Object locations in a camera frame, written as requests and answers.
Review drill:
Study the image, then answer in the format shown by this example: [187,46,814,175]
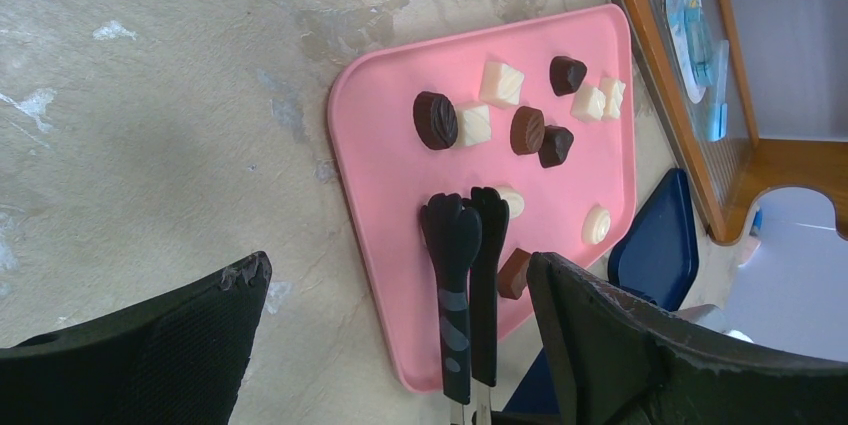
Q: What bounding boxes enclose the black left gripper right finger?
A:
[527,252,847,424]

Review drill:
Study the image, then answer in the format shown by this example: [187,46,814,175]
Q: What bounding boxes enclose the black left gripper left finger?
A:
[1,251,272,424]

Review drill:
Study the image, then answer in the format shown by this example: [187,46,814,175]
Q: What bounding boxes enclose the dark rectangular chocolate piece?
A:
[496,248,532,300]

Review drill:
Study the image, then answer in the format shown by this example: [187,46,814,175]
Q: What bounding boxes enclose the white chocolate piece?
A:
[454,102,492,148]
[496,185,525,219]
[581,205,612,245]
[571,83,606,123]
[478,61,525,109]
[599,77,627,121]

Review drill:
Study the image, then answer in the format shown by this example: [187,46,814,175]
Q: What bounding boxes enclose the black handled metal tongs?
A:
[418,187,510,424]

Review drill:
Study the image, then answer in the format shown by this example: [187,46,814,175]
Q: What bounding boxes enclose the dark oval chocolate piece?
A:
[413,91,458,151]

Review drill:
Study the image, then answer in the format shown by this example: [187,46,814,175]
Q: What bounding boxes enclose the dark blue tin lid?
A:
[491,168,699,424]

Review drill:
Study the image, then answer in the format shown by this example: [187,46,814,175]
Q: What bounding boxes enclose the blue white corner device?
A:
[738,206,763,267]

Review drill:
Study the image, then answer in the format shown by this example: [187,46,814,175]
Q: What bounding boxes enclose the pink plastic tray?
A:
[327,4,638,393]

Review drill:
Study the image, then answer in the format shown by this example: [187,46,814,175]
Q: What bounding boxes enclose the light blue small tube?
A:
[706,40,730,142]

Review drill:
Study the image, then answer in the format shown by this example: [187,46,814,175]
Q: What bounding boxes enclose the light blue oval package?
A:
[663,0,715,104]

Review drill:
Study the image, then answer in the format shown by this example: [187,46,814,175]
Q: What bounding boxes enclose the wooden shelf rack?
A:
[611,0,847,246]

